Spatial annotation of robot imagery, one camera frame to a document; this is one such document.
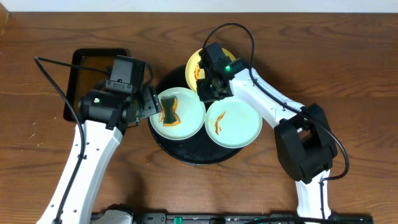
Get round black serving tray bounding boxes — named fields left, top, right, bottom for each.
left=149, top=65, right=242, bottom=165

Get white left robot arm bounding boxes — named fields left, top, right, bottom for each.
left=38, top=85, right=161, bottom=223

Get green and yellow scrub sponge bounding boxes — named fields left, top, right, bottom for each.
left=160, top=96, right=181, bottom=126

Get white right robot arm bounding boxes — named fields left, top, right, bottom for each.
left=197, top=57, right=339, bottom=219

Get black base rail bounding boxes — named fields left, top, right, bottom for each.
left=90, top=203, right=374, bottom=224

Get light green plate with stain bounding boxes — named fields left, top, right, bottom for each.
left=205, top=97, right=263, bottom=149

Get yellow plate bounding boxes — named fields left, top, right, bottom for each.
left=185, top=48, right=236, bottom=94

